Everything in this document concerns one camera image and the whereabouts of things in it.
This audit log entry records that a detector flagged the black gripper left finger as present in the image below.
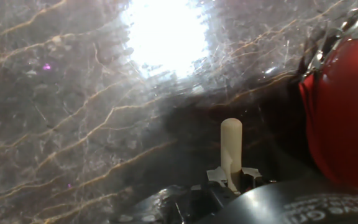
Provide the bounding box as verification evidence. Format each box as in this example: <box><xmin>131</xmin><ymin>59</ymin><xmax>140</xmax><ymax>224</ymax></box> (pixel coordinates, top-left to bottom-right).
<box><xmin>191</xmin><ymin>166</ymin><xmax>241</xmax><ymax>206</ymax></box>

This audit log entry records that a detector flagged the red drum with white head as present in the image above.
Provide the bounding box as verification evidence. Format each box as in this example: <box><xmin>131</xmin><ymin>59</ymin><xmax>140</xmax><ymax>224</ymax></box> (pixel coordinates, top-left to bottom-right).
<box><xmin>298</xmin><ymin>7</ymin><xmax>358</xmax><ymax>193</ymax></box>

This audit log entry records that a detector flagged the light wooden drumstick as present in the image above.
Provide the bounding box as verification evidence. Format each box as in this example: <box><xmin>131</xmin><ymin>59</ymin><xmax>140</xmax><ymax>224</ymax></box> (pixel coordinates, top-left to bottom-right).
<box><xmin>220</xmin><ymin>118</ymin><xmax>243</xmax><ymax>194</ymax></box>

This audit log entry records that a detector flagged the dark marble pattern mat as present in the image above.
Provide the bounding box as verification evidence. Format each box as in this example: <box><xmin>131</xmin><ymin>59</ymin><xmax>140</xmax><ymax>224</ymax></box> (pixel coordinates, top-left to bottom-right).
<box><xmin>0</xmin><ymin>0</ymin><xmax>358</xmax><ymax>224</ymax></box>

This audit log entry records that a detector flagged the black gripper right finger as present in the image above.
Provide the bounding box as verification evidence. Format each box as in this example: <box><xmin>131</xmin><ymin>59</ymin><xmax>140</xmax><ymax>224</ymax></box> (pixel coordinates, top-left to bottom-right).
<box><xmin>240</xmin><ymin>167</ymin><xmax>276</xmax><ymax>189</ymax></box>

